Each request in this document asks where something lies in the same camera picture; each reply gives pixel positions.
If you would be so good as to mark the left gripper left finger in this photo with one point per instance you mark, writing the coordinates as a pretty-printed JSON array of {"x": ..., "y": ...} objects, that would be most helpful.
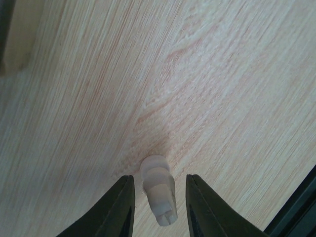
[{"x": 111, "y": 216}]

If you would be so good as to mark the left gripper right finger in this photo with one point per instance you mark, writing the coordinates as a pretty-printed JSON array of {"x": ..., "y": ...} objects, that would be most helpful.
[{"x": 210, "y": 216}]

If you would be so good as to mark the white chess piece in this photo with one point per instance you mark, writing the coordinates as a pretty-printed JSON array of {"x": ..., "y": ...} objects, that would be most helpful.
[{"x": 159, "y": 187}]

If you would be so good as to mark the black frame rail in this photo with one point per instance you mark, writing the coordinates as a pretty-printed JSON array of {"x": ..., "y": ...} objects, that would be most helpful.
[{"x": 297, "y": 218}]

